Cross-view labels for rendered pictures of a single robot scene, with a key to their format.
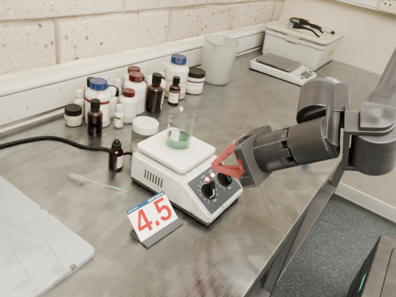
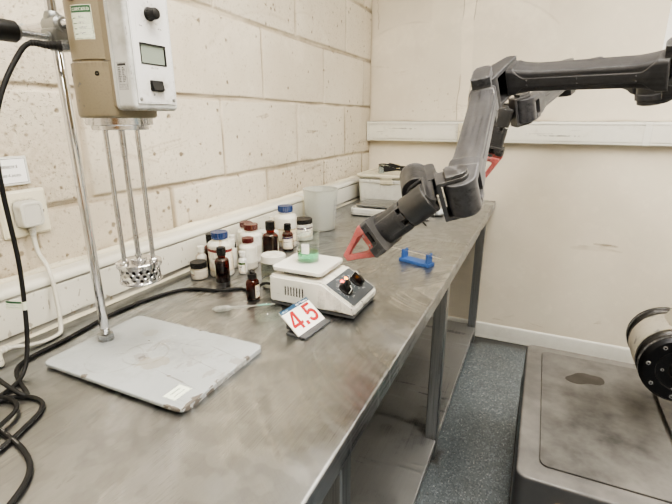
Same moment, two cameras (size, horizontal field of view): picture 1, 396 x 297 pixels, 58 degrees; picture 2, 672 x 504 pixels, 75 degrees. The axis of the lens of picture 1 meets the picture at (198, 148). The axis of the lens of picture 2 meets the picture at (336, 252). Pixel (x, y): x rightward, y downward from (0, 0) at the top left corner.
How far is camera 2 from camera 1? 0.32 m
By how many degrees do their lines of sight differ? 15
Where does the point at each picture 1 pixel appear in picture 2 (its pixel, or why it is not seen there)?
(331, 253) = (489, 393)
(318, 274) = (482, 416)
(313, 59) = not seen: hidden behind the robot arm
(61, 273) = (239, 362)
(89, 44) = (200, 207)
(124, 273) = (292, 356)
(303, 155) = (413, 214)
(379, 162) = (468, 202)
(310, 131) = (413, 194)
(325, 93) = (417, 171)
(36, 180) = (185, 317)
